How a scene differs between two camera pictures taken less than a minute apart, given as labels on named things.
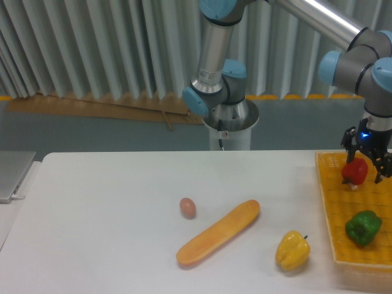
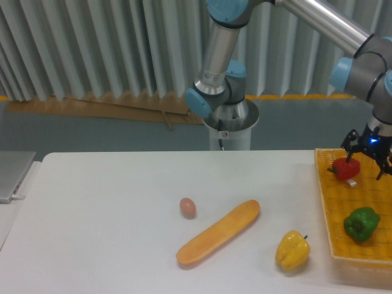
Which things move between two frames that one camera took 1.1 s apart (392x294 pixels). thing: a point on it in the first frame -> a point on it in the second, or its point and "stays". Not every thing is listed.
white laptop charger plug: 16,197 stays
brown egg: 187,207 stays
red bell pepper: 355,172 -> 345,170
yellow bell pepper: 293,250 stays
